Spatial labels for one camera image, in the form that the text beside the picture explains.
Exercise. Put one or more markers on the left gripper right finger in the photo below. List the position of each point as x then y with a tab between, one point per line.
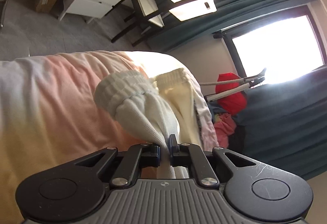
192	157

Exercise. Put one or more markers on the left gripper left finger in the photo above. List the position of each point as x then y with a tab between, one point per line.
128	164

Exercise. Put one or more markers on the cream white zip jacket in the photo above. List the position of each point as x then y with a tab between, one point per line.
152	109

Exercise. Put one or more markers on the pink garment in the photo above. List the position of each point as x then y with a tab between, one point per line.
224	127

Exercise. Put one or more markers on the pastel pink bed sheet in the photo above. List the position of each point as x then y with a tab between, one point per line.
49	117

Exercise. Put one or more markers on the teal curtain right of window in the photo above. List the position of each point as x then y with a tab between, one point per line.
285	124

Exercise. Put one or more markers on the window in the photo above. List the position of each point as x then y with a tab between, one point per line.
285	45

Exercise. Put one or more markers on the white chair with black frame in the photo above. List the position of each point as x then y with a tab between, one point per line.
148	12

